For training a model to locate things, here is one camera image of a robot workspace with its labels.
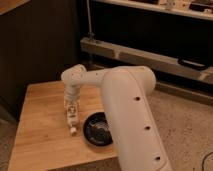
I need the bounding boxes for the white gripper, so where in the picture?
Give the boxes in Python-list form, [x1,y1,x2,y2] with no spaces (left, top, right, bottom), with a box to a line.
[64,86,80,113]

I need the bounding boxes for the small white bottle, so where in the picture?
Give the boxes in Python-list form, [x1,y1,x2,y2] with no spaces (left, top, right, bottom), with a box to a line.
[67,105,78,135]

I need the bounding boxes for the grey metal beam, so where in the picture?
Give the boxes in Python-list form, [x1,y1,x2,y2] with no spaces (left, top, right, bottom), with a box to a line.
[80,37,213,84]

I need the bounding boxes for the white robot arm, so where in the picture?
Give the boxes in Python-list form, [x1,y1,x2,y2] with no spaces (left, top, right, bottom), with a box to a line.
[61,64,173,171]

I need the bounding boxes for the wooden table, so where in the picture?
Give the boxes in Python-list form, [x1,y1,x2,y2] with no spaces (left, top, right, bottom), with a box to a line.
[8,81,116,171]

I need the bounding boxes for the wall shelf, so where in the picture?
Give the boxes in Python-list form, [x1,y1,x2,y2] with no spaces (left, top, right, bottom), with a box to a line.
[94,0,213,21]

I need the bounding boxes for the metal pole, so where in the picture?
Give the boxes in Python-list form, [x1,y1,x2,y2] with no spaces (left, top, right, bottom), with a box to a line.
[86,0,94,42]

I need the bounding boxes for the black ceramic bowl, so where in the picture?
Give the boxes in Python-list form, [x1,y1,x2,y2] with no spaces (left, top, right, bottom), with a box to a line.
[83,112,113,146]

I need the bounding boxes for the black handle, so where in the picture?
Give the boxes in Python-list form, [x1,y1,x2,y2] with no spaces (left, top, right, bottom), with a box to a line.
[177,59,210,71]

